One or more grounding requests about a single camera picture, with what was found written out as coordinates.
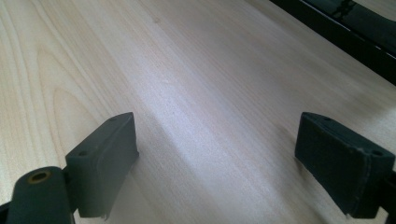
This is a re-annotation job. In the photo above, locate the red and black shoe rack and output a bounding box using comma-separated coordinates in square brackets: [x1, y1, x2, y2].
[269, 0, 396, 87]

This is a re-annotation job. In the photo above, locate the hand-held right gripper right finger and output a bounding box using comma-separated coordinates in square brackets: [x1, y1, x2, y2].
[293, 111, 396, 219]

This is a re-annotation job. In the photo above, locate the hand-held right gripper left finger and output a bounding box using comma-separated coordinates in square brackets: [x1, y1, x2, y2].
[64, 111, 140, 220]

